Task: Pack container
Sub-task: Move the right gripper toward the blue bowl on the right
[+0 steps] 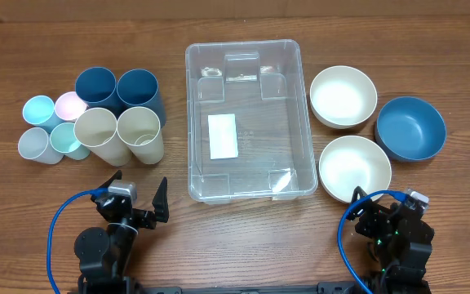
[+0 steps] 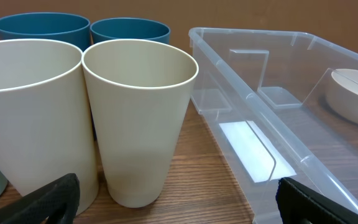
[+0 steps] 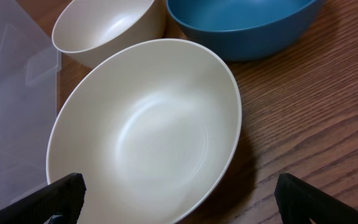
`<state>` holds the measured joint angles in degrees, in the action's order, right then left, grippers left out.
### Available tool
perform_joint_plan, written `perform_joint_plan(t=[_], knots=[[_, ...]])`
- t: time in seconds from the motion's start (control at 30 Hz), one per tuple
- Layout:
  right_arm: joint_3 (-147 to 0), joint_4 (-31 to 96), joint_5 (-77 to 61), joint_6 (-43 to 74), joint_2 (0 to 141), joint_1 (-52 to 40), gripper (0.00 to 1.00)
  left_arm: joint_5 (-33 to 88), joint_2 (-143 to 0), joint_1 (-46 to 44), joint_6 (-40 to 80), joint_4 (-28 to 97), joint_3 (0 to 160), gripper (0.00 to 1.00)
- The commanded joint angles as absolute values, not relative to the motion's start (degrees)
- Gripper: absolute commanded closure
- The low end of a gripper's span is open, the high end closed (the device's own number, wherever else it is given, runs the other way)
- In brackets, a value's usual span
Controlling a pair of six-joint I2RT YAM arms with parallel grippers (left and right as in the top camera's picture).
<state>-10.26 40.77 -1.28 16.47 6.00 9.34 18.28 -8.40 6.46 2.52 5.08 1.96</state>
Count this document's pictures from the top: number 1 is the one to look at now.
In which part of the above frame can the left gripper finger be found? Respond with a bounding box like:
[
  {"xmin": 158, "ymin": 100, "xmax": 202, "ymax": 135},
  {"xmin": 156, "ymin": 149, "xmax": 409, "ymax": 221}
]
[
  {"xmin": 152, "ymin": 177, "xmax": 169, "ymax": 223},
  {"xmin": 91, "ymin": 170, "xmax": 122, "ymax": 201}
]

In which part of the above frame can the beige tall cup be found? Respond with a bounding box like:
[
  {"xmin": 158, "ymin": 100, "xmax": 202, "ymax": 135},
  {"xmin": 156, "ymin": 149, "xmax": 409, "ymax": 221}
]
[
  {"xmin": 117, "ymin": 106, "xmax": 164, "ymax": 165},
  {"xmin": 74, "ymin": 108, "xmax": 132, "ymax": 167}
]

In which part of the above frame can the mint green small cup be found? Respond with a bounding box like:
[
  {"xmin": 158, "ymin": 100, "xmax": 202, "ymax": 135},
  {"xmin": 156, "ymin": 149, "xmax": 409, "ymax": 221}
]
[{"xmin": 50, "ymin": 122, "xmax": 90, "ymax": 160}]

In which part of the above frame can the cream bowl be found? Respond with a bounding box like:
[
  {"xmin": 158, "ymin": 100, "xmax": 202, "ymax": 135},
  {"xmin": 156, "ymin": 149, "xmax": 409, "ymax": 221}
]
[
  {"xmin": 309, "ymin": 65, "xmax": 378, "ymax": 129},
  {"xmin": 318, "ymin": 136, "xmax": 392, "ymax": 203}
]

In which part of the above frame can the pink small cup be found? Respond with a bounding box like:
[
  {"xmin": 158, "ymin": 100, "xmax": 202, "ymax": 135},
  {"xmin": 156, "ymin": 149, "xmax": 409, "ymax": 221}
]
[{"xmin": 54, "ymin": 91, "xmax": 88, "ymax": 123}]

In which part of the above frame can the grey small cup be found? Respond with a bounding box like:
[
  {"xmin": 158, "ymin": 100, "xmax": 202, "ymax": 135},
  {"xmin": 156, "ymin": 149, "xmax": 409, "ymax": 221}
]
[{"xmin": 18, "ymin": 127, "xmax": 64, "ymax": 164}]

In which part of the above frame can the dark blue tall cup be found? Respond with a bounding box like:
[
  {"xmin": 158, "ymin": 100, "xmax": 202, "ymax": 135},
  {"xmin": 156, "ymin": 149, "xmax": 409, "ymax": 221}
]
[
  {"xmin": 75, "ymin": 67, "xmax": 125, "ymax": 117},
  {"xmin": 117, "ymin": 69, "xmax": 166, "ymax": 127}
]

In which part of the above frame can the blue bowl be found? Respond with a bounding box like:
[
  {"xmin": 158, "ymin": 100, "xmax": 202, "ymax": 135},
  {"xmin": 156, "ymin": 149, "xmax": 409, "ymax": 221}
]
[{"xmin": 375, "ymin": 96, "xmax": 447, "ymax": 162}]

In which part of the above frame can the light blue small cup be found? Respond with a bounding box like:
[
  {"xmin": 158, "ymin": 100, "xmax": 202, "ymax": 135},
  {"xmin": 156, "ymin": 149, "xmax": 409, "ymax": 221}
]
[{"xmin": 22, "ymin": 96, "xmax": 64, "ymax": 133}]

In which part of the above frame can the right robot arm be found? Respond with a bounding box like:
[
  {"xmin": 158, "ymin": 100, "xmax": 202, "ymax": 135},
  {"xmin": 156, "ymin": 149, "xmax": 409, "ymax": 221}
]
[{"xmin": 337, "ymin": 186, "xmax": 434, "ymax": 294}]

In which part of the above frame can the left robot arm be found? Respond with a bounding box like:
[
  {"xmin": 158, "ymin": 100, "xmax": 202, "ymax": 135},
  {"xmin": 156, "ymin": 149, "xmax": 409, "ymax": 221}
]
[{"xmin": 74, "ymin": 171, "xmax": 169, "ymax": 294}]

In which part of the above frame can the white paper label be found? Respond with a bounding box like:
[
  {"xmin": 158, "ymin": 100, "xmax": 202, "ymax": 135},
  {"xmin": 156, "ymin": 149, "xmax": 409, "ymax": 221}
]
[{"xmin": 208, "ymin": 114, "xmax": 238, "ymax": 159}]

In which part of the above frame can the clear plastic storage bin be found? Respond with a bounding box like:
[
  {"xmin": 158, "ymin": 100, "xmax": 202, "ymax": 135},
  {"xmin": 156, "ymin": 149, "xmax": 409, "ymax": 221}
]
[{"xmin": 185, "ymin": 39, "xmax": 317, "ymax": 204}]

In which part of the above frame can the left blue cable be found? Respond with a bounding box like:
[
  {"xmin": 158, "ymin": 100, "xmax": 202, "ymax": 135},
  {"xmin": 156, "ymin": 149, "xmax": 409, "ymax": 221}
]
[{"xmin": 46, "ymin": 187, "xmax": 109, "ymax": 294}]

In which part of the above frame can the blue cable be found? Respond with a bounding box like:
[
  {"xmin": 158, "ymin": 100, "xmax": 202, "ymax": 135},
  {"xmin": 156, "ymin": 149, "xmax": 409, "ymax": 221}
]
[
  {"xmin": 46, "ymin": 187, "xmax": 109, "ymax": 294},
  {"xmin": 336, "ymin": 189, "xmax": 408, "ymax": 294}
]

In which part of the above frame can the right blue cable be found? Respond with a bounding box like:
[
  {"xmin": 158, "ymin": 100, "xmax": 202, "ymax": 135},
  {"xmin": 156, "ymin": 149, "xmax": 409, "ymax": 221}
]
[{"xmin": 336, "ymin": 189, "xmax": 408, "ymax": 294}]

